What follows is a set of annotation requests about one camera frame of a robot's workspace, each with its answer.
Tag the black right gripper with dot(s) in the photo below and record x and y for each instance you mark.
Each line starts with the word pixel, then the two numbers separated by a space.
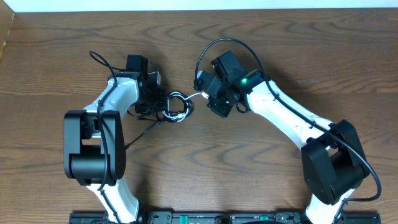
pixel 214 106

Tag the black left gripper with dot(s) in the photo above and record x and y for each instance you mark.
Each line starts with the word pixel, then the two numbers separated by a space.
pixel 162 104

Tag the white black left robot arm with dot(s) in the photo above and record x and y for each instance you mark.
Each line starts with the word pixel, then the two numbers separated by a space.
pixel 93 140

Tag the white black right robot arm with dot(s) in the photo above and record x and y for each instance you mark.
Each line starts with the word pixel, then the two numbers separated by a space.
pixel 333 160

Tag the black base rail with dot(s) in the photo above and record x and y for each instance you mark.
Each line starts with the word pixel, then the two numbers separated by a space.
pixel 165 217

